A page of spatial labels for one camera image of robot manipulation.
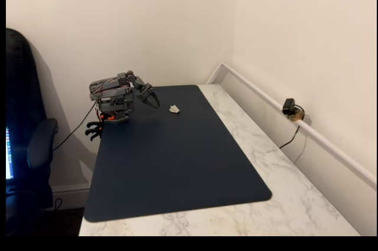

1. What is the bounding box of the dark blue desk mat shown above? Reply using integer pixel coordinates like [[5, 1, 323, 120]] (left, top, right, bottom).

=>
[[83, 84, 273, 223]]

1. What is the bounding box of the black table clamp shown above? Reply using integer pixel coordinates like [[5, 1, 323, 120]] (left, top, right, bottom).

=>
[[86, 120, 105, 130], [84, 128, 103, 142]]

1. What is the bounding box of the black office chair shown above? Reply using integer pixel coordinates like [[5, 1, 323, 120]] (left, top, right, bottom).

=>
[[5, 28, 59, 237]]

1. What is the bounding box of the white baseboard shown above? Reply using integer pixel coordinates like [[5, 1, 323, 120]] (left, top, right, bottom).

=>
[[51, 182, 91, 210]]

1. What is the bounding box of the black webcam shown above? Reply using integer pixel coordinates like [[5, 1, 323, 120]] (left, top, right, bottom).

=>
[[282, 97, 296, 116]]

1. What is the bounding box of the laptop screen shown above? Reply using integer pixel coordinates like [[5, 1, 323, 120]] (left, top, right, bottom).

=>
[[5, 126, 15, 180]]

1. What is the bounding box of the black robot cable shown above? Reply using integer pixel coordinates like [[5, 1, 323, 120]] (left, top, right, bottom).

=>
[[51, 102, 98, 151]]

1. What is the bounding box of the black floor cable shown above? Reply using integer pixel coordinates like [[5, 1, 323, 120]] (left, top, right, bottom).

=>
[[44, 197, 63, 212]]

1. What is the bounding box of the tan webcam mount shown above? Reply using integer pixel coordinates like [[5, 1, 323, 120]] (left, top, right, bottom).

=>
[[288, 110, 305, 122]]

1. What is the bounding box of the black webcam cable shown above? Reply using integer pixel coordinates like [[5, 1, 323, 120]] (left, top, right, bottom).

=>
[[279, 105, 305, 149]]

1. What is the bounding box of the white wall rail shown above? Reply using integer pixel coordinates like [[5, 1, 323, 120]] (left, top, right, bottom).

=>
[[206, 61, 377, 187]]

